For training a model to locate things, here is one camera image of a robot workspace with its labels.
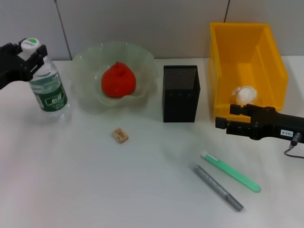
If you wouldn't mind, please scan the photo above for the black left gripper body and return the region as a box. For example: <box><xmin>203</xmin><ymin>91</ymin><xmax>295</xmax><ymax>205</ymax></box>
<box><xmin>0</xmin><ymin>42</ymin><xmax>33</xmax><ymax>90</ymax></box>

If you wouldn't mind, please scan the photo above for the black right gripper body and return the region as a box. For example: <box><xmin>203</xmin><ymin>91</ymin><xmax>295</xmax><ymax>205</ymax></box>
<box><xmin>248</xmin><ymin>106</ymin><xmax>304</xmax><ymax>144</ymax></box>

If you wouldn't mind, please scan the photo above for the white paper ball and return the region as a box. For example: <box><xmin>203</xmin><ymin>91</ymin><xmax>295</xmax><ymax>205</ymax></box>
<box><xmin>230</xmin><ymin>85</ymin><xmax>258</xmax><ymax>105</ymax></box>

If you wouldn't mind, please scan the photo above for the clear green-label water bottle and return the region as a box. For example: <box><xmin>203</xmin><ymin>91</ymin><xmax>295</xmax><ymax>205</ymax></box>
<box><xmin>20</xmin><ymin>37</ymin><xmax>72</xmax><ymax>124</ymax></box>

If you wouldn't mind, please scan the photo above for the mint green pen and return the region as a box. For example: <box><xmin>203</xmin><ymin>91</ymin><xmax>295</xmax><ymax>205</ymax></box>
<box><xmin>199</xmin><ymin>151</ymin><xmax>261</xmax><ymax>193</ymax></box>

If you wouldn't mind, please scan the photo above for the orange fruit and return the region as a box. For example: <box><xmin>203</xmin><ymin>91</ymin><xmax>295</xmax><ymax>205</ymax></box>
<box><xmin>101</xmin><ymin>61</ymin><xmax>137</xmax><ymax>98</ymax></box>

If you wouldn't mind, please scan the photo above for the black mesh pen holder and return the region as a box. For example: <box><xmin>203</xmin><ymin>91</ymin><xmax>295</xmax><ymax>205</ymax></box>
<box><xmin>162</xmin><ymin>65</ymin><xmax>201</xmax><ymax>124</ymax></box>

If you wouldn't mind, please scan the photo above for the translucent wavy glass fruit plate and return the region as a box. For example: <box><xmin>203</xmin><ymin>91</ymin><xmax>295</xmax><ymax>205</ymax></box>
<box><xmin>71</xmin><ymin>41</ymin><xmax>159</xmax><ymax>109</ymax></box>

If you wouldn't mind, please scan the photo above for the grey marker pen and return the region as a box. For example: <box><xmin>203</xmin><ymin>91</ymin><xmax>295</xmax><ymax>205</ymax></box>
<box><xmin>190</xmin><ymin>161</ymin><xmax>244</xmax><ymax>212</ymax></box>

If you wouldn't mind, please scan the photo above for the small tan eraser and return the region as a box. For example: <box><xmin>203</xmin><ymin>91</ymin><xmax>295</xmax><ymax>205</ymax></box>
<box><xmin>111</xmin><ymin>127</ymin><xmax>130</xmax><ymax>144</ymax></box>

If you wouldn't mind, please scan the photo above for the yellow plastic storage bin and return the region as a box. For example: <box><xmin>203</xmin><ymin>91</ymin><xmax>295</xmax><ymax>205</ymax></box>
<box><xmin>209</xmin><ymin>22</ymin><xmax>289</xmax><ymax>119</ymax></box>

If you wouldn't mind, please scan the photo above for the right gripper cable with plug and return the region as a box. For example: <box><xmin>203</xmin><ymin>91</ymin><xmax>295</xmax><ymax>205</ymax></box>
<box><xmin>284</xmin><ymin>133</ymin><xmax>304</xmax><ymax>160</ymax></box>

